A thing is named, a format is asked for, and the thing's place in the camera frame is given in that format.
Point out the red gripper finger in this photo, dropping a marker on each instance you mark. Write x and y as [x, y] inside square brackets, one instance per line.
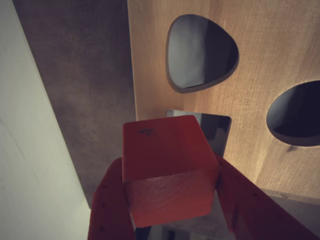
[107, 205]
[255, 212]

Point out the red wooden cube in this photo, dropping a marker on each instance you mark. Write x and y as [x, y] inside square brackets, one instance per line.
[165, 160]

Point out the wooden shape sorter box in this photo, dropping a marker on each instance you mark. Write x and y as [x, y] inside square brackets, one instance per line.
[262, 37]

